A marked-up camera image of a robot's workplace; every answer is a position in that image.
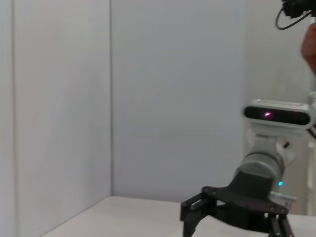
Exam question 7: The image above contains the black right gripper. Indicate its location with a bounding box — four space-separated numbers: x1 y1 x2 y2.
180 171 296 237

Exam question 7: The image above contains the bystander bare forearm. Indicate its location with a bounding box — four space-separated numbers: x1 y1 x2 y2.
300 23 316 74

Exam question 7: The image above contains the black device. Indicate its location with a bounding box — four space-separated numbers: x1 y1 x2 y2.
281 0 316 19

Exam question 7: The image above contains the silver right camera bracket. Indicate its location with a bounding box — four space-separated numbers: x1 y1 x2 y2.
254 134 279 155

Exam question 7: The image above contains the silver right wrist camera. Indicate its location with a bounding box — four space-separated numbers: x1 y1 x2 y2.
243 98 313 136

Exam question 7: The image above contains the black right camera cable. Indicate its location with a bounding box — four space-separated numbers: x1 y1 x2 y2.
306 124 316 139

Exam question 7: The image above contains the black looped cable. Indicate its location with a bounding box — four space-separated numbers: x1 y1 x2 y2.
275 8 312 31

